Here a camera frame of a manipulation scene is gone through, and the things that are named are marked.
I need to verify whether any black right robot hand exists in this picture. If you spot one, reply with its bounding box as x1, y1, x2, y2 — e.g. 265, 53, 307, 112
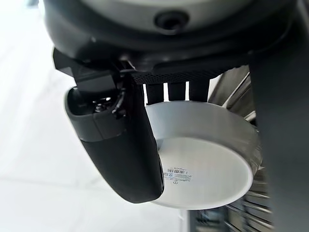
40, 0, 299, 203

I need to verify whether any white ceramic bowl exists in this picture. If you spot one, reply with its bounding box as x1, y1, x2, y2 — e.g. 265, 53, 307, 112
144, 100, 263, 209

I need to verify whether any stainless steel dishwasher interior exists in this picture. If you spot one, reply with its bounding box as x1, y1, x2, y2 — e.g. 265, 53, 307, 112
208, 65, 258, 130

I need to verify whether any dark grey dishwasher panel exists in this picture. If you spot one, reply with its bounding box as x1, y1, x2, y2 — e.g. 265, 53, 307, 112
248, 29, 309, 232

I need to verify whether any metal wire dishwasher rack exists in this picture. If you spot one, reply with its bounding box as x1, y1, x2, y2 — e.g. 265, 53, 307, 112
193, 166, 275, 232

